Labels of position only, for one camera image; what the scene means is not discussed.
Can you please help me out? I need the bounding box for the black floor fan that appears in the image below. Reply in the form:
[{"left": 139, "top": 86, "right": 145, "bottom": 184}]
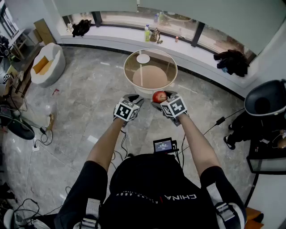
[{"left": 0, "top": 111, "right": 36, "bottom": 141}]

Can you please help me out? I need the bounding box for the person's black shirt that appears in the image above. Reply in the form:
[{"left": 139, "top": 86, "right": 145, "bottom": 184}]
[{"left": 53, "top": 153, "right": 248, "bottom": 229}]

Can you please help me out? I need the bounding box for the brown cardboard panel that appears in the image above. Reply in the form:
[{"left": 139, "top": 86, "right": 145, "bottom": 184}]
[{"left": 33, "top": 18, "right": 56, "bottom": 46}]

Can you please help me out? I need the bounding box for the person's left forearm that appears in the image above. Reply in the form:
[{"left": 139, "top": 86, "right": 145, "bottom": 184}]
[{"left": 86, "top": 117, "right": 126, "bottom": 172}]

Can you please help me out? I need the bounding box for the pile of black clothes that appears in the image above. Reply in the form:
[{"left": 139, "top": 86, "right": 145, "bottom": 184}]
[{"left": 213, "top": 49, "right": 250, "bottom": 77}]

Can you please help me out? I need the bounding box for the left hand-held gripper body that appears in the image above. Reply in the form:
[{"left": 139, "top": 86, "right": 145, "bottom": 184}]
[{"left": 113, "top": 96, "right": 141, "bottom": 123}]

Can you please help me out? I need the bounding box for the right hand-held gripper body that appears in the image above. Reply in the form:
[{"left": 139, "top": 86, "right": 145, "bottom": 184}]
[{"left": 157, "top": 94, "right": 189, "bottom": 127}]

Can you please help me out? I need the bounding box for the grey roller blind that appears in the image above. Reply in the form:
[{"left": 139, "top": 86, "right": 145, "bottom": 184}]
[{"left": 53, "top": 0, "right": 138, "bottom": 17}]

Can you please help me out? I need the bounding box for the orange cushion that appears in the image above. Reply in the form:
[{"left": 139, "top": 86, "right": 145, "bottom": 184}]
[{"left": 32, "top": 55, "right": 54, "bottom": 75}]

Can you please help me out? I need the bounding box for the small white plate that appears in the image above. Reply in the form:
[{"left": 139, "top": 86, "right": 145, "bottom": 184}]
[{"left": 136, "top": 54, "right": 151, "bottom": 64}]

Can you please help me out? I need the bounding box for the red apple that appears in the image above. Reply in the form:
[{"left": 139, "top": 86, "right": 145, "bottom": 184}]
[{"left": 152, "top": 91, "right": 168, "bottom": 104}]

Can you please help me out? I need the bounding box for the black floor cable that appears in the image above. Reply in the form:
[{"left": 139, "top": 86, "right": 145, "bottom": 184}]
[{"left": 33, "top": 128, "right": 55, "bottom": 148}]

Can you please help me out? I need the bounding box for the brown ornament on sill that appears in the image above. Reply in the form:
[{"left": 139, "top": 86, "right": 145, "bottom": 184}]
[{"left": 150, "top": 27, "right": 161, "bottom": 42}]

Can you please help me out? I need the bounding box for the grey harness strap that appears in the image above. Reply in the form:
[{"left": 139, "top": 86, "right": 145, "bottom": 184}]
[
  {"left": 206, "top": 182, "right": 236, "bottom": 222},
  {"left": 79, "top": 198, "right": 101, "bottom": 229}
]

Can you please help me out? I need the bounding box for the white armchair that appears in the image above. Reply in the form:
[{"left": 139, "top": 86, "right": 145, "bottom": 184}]
[{"left": 30, "top": 42, "right": 66, "bottom": 89}]

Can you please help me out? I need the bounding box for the black glass desk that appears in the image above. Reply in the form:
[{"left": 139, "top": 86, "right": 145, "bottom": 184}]
[{"left": 246, "top": 136, "right": 286, "bottom": 175}]

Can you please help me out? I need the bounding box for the black jacket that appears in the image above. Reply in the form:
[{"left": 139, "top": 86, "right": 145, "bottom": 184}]
[{"left": 71, "top": 19, "right": 92, "bottom": 38}]

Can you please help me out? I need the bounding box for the chest-mounted black screen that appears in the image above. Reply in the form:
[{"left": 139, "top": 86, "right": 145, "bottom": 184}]
[{"left": 153, "top": 137, "right": 180, "bottom": 155}]

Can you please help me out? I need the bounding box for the person's right forearm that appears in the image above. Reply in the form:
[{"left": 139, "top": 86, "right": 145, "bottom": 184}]
[{"left": 178, "top": 114, "right": 222, "bottom": 177}]

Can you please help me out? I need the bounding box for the round glass table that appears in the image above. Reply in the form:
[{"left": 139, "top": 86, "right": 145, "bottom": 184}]
[{"left": 123, "top": 48, "right": 178, "bottom": 99}]

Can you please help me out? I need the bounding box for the black window post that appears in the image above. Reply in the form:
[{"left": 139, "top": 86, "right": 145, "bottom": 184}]
[
  {"left": 92, "top": 11, "right": 103, "bottom": 28},
  {"left": 191, "top": 22, "right": 205, "bottom": 48}
]

